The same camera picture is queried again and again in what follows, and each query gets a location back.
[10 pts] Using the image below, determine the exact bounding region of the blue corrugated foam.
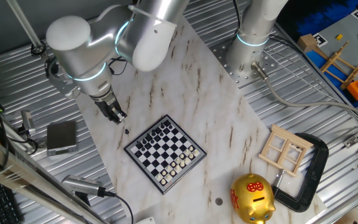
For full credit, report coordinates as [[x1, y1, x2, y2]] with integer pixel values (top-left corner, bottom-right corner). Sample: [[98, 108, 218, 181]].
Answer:
[[296, 0, 358, 35]]

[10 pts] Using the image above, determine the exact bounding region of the grey studded baseplate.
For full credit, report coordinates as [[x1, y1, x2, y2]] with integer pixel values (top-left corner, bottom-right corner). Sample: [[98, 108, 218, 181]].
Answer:
[[314, 9, 358, 94]]

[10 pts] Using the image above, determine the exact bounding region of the grey camera bracket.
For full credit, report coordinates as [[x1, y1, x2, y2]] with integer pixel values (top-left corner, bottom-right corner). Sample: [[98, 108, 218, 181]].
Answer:
[[47, 73, 81, 101]]

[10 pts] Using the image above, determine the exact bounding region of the wooden cube block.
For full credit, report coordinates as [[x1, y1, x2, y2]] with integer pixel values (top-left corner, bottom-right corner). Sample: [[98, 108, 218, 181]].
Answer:
[[296, 33, 318, 54]]

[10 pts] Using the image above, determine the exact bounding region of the silver rod with ring base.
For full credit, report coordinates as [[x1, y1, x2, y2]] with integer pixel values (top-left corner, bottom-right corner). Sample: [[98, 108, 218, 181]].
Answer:
[[6, 0, 48, 60]]

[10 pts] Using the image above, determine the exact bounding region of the small wooden window frame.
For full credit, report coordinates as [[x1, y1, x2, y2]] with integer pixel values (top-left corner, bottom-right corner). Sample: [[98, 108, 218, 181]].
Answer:
[[258, 123, 314, 178]]

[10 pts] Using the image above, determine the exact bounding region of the small silver camera on mount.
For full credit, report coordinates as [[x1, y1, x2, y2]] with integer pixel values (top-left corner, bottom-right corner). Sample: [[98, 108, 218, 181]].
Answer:
[[16, 110, 40, 156]]

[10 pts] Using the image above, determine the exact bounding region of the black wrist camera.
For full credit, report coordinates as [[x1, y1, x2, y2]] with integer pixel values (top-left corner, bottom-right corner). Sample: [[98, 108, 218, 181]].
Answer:
[[44, 57, 59, 82]]

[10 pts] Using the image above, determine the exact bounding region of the small wooden easel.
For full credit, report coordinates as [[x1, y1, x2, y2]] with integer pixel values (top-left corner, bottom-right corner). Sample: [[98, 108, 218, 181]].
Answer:
[[319, 40, 358, 91]]

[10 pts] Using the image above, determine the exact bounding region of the black C-clamp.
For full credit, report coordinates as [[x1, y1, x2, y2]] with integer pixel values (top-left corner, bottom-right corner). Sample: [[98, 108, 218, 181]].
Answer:
[[271, 133, 330, 213]]

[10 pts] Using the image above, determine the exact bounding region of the white marble board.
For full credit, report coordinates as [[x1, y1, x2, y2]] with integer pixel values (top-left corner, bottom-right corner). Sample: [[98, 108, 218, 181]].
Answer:
[[75, 14, 328, 224]]

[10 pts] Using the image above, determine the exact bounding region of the black camera cable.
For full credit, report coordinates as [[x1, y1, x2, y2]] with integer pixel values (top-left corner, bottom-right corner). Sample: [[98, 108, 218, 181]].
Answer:
[[103, 190, 135, 224]]

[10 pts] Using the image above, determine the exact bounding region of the gold piggy bank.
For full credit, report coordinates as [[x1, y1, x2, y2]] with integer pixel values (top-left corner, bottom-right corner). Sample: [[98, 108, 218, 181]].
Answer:
[[229, 172, 277, 224]]

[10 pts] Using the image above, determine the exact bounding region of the folding black white chessboard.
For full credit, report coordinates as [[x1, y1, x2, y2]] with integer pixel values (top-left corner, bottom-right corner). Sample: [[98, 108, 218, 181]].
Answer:
[[123, 114, 208, 195]]

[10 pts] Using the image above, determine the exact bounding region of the grey conduit cable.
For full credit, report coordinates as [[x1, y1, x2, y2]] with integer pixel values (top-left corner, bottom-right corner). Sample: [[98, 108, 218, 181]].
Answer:
[[250, 61, 358, 125]]

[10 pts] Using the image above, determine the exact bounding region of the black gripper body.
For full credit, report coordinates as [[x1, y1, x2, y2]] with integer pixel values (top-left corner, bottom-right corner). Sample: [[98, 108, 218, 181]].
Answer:
[[94, 94, 120, 116]]

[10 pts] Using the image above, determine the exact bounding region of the aluminium frame bar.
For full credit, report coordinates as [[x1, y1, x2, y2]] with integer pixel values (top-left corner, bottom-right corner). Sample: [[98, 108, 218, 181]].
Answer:
[[0, 129, 108, 224]]

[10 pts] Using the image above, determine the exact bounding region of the silver digital pocket scale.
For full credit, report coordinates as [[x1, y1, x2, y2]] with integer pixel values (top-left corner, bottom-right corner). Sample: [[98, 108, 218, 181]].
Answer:
[[46, 119, 79, 157]]

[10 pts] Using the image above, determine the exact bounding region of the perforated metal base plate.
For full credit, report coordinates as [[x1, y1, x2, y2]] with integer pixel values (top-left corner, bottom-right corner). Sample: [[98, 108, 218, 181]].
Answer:
[[210, 37, 279, 88]]

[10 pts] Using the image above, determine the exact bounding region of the blue base board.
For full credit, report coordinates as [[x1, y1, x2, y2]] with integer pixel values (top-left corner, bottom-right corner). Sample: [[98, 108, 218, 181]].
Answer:
[[305, 49, 358, 109]]

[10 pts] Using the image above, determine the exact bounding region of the silver corner bracket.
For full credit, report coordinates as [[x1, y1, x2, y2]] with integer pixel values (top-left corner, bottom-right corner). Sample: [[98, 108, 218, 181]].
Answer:
[[342, 134, 358, 149]]

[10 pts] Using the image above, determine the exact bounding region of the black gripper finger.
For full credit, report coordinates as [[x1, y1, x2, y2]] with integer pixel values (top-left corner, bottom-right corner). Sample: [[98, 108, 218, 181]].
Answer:
[[109, 111, 123, 124], [113, 105, 127, 121]]

